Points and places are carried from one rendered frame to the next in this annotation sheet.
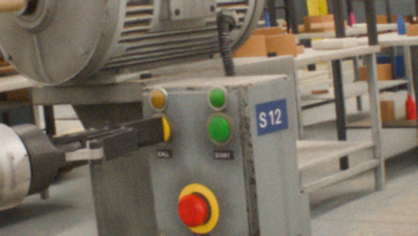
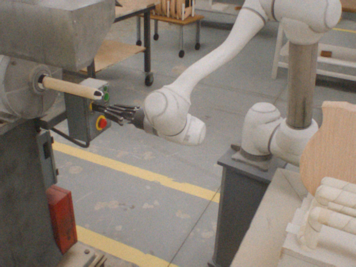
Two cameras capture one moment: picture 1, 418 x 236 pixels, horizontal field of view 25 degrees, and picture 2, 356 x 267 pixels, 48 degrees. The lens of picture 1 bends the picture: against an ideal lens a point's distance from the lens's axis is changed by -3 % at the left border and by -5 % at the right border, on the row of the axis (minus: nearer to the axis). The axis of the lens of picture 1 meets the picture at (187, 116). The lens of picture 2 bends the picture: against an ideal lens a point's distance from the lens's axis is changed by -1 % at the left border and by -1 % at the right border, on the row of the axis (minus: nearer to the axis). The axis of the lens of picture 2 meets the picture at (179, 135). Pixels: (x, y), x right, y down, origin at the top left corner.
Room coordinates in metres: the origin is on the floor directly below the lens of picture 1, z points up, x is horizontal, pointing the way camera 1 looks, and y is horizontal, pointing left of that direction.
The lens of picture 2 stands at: (1.22, 1.41, 1.74)
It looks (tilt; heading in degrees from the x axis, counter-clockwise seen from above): 30 degrees down; 254
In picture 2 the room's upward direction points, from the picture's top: 2 degrees clockwise
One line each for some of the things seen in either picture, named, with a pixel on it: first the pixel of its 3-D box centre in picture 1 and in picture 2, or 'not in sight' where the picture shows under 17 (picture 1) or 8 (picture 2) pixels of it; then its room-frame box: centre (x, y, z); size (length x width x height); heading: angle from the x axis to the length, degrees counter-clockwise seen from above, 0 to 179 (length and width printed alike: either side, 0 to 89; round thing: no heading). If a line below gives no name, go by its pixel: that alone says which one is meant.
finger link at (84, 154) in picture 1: (74, 154); not in sight; (1.01, 0.12, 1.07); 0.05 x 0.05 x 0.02; 48
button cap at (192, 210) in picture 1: (198, 208); (100, 123); (1.14, 0.00, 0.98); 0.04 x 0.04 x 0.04; 49
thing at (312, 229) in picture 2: not in sight; (312, 231); (0.78, 0.89, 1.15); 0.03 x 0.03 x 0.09
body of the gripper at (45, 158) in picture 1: (39, 157); (136, 117); (1.02, 0.16, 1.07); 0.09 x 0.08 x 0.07; 139
